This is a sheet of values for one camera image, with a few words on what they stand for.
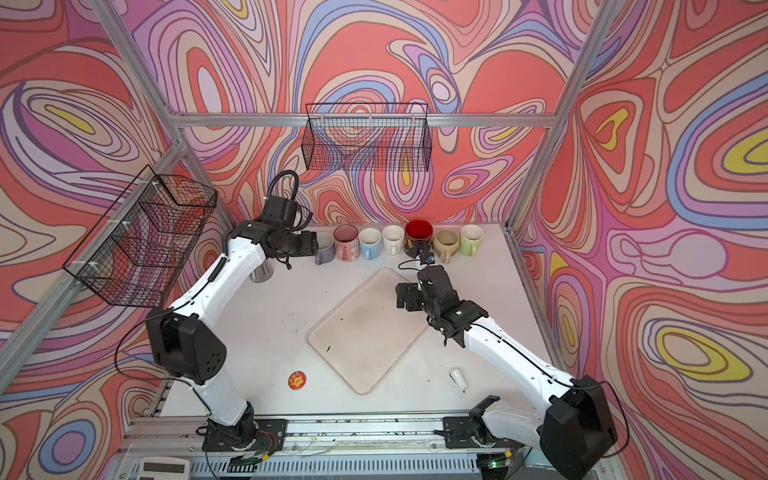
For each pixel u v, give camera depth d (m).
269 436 0.72
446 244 1.05
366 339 0.95
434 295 0.60
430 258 0.70
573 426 0.39
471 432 0.67
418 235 1.04
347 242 1.01
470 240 1.04
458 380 0.80
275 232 0.62
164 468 0.66
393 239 1.05
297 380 0.82
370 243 1.02
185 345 0.45
